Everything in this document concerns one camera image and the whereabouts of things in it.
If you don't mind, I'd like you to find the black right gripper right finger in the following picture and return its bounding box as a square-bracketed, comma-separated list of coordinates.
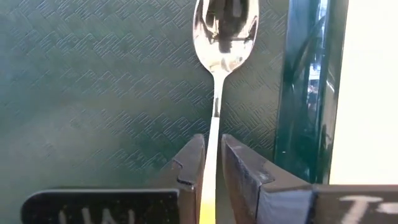
[221, 133, 398, 224]

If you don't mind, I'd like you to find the dark green plastic tray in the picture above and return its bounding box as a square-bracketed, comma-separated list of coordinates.
[0, 0, 349, 224]

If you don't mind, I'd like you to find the silver spoon with orange handle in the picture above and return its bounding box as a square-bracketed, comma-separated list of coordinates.
[192, 0, 260, 224]

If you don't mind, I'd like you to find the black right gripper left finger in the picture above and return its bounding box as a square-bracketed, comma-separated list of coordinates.
[21, 133, 206, 224]

